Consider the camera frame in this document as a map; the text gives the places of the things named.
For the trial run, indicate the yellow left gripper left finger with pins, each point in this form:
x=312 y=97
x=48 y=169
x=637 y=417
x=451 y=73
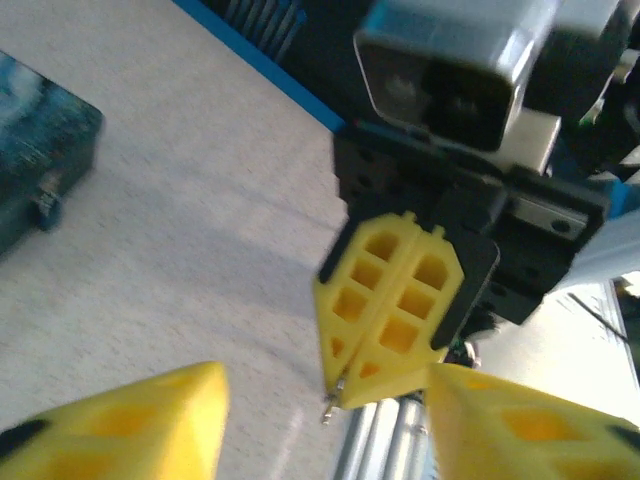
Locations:
x=125 y=430

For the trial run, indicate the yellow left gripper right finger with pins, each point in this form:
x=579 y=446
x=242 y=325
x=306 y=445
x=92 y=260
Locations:
x=525 y=450

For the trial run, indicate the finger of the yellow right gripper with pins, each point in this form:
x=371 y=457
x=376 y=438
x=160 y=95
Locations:
x=345 y=285
x=450 y=290

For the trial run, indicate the small metal pin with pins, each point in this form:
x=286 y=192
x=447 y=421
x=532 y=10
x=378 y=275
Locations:
x=334 y=400

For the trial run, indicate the grey metal panel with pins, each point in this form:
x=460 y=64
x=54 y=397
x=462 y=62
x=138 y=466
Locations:
x=550 y=345

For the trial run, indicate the blue table border strip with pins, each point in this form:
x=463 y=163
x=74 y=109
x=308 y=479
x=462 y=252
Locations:
x=280 y=82

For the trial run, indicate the blue starry night tin box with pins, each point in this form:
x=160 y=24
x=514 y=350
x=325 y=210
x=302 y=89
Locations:
x=35 y=140

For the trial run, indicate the aluminium frame rail with slots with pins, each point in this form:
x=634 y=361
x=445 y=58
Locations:
x=385 y=440

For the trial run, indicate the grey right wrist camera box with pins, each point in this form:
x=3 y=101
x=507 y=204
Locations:
x=450 y=45

